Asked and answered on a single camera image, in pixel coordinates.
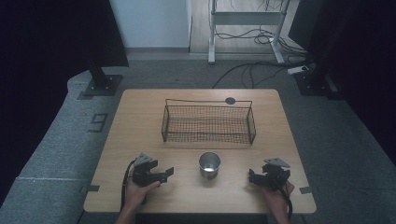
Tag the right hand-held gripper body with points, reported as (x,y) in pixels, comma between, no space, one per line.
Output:
(275,175)

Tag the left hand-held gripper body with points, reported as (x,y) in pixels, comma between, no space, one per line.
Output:
(144,174)

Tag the person's left hand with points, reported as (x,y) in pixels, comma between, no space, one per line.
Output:
(137,192)

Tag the person's right hand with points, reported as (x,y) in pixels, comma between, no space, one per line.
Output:
(277,199)

